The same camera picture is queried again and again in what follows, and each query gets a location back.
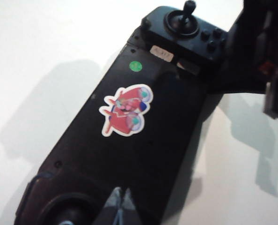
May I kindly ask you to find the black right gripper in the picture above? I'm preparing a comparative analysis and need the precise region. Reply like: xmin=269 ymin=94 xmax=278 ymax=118
xmin=225 ymin=0 xmax=278 ymax=120

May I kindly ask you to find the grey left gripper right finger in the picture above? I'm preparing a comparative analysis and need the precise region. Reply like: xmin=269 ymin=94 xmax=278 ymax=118
xmin=124 ymin=187 xmax=142 ymax=225

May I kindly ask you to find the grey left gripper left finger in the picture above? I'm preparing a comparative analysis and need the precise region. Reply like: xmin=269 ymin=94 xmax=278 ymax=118
xmin=103 ymin=187 xmax=124 ymax=225

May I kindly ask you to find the black handheld remote control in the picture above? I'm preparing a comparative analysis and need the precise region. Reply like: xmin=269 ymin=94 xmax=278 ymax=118
xmin=12 ymin=0 xmax=267 ymax=225

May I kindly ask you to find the black remote joystick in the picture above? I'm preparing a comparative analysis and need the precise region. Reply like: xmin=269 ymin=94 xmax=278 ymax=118
xmin=179 ymin=0 xmax=198 ymax=25

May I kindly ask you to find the pale rectangular label sticker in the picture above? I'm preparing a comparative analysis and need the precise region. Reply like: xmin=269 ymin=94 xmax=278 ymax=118
xmin=150 ymin=45 xmax=175 ymax=62

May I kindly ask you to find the red cartoon sticker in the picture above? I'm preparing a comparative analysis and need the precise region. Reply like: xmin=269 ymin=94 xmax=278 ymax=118
xmin=99 ymin=83 xmax=152 ymax=137

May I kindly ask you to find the green round sticker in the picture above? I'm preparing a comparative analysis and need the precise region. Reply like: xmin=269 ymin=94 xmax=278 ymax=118
xmin=129 ymin=60 xmax=143 ymax=72

